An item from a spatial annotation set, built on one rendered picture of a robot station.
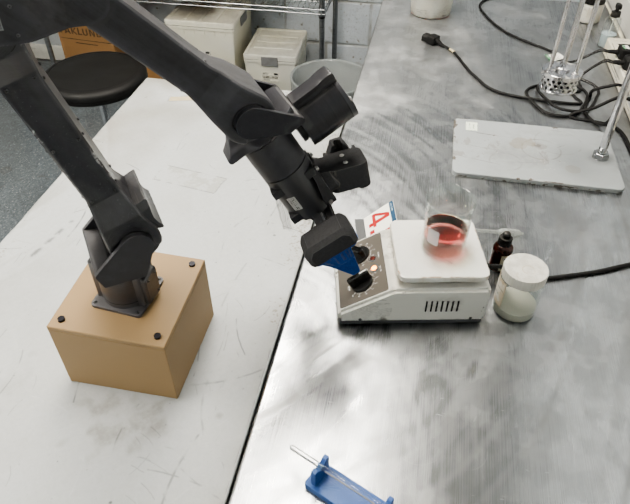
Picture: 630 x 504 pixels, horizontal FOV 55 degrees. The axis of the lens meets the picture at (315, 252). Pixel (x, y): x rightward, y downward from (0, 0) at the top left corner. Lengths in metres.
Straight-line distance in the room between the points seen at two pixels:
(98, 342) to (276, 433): 0.23
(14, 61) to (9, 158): 2.59
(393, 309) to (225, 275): 0.26
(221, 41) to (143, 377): 2.43
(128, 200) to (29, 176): 2.33
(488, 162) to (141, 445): 0.77
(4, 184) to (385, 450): 2.46
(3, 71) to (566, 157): 0.96
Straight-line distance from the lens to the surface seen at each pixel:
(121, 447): 0.76
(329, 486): 0.69
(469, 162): 1.16
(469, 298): 0.82
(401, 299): 0.80
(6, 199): 2.85
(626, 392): 0.86
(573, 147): 1.26
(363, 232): 0.97
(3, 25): 0.53
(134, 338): 0.72
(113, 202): 0.64
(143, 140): 1.25
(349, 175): 0.69
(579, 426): 0.80
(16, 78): 0.57
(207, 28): 3.04
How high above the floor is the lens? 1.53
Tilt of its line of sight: 42 degrees down
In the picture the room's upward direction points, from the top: straight up
